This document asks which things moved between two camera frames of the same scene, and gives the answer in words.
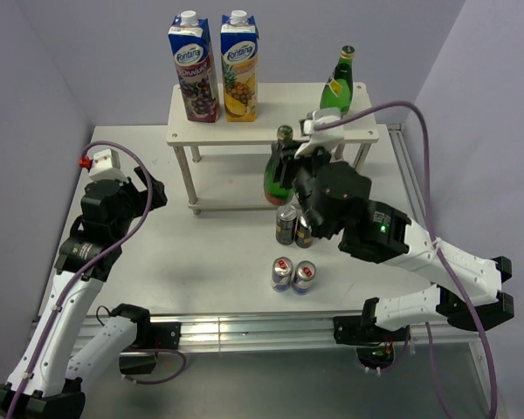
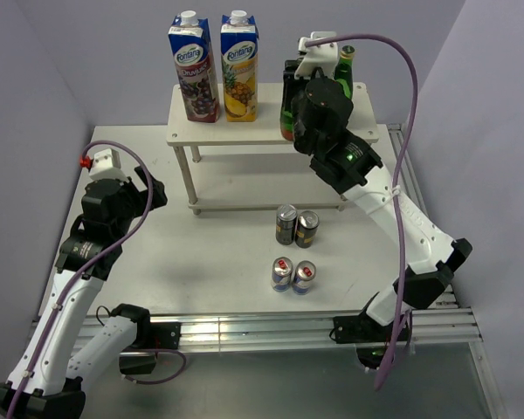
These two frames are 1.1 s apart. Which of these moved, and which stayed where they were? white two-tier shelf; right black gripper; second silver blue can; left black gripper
Moved: right black gripper
Stayed: white two-tier shelf; left black gripper; second silver blue can
